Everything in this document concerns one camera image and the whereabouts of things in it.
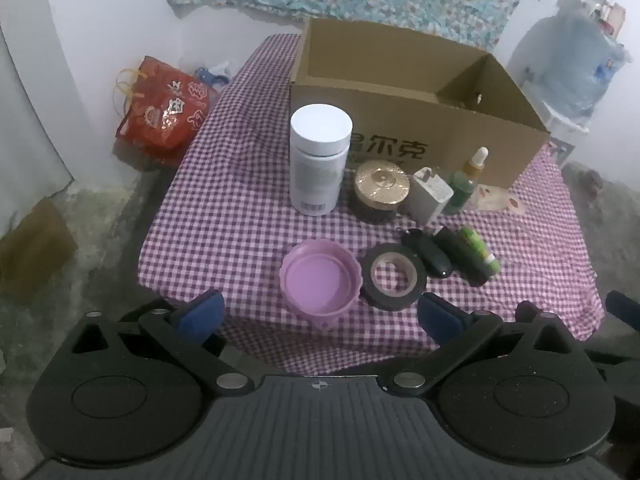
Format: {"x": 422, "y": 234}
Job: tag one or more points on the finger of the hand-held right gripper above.
{"x": 624, "y": 310}

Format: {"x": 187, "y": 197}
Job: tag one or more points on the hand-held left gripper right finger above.
{"x": 440, "y": 317}

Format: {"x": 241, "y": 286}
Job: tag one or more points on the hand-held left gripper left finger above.
{"x": 202, "y": 312}

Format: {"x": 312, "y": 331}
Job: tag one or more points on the black tape roll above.
{"x": 395, "y": 302}

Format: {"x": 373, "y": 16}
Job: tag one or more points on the black cylindrical tube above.
{"x": 462, "y": 262}

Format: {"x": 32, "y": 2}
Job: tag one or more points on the black oval key fob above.
{"x": 432, "y": 257}

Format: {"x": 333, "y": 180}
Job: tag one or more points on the green lip balm tube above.
{"x": 479, "y": 247}

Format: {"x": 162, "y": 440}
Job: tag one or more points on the white charger plug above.
{"x": 430, "y": 200}

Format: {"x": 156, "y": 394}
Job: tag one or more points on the purple plastic lid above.
{"x": 320, "y": 285}

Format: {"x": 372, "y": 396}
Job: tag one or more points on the green dropper bottle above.
{"x": 460, "y": 190}

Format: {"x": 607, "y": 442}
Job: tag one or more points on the brown cardboard box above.
{"x": 400, "y": 125}

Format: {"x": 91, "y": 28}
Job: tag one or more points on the purple checkered tablecloth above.
{"x": 240, "y": 210}

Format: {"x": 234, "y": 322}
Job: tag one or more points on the gold lid dark jar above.
{"x": 382, "y": 180}

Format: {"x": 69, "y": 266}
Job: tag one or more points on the brown cardboard sheet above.
{"x": 35, "y": 250}

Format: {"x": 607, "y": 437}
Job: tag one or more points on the white plastic bottle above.
{"x": 320, "y": 160}

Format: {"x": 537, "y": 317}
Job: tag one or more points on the red gift bag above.
{"x": 165, "y": 110}

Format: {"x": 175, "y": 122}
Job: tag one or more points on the blue white plastic item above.
{"x": 212, "y": 76}

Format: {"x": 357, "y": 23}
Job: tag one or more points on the blue water jug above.
{"x": 570, "y": 60}

